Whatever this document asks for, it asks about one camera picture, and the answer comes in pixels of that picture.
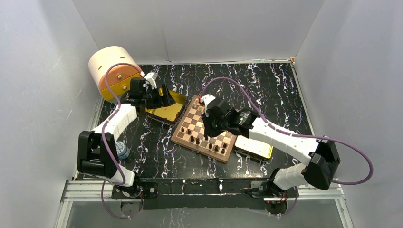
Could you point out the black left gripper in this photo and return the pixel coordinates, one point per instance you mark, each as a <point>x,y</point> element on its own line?
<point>166,99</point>

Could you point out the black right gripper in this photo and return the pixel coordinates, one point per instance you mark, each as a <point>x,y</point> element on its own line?
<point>208,130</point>

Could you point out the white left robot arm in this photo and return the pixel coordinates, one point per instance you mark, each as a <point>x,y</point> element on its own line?
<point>96,154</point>

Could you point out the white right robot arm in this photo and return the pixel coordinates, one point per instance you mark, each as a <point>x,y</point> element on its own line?
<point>318,159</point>

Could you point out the wooden chess board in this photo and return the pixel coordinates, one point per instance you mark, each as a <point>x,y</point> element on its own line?
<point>192,120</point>

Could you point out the gold tin box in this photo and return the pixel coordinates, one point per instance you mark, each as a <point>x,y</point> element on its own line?
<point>170,115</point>

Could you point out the gold tin lid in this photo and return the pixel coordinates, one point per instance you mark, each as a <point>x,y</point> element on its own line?
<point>254,149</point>

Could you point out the round cream drawer cabinet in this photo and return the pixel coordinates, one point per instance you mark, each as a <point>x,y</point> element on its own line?
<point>112,69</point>

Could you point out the small white blue bottle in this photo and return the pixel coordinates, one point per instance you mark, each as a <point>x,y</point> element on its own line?
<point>122,150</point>

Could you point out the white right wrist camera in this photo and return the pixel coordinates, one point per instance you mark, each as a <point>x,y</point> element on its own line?
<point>205,100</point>

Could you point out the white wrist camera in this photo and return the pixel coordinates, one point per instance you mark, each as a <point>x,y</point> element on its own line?
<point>205,100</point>
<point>150,78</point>

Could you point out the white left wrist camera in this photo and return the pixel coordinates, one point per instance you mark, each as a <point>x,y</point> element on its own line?
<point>150,78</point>

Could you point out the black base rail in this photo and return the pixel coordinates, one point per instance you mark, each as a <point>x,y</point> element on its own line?
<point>206,193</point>

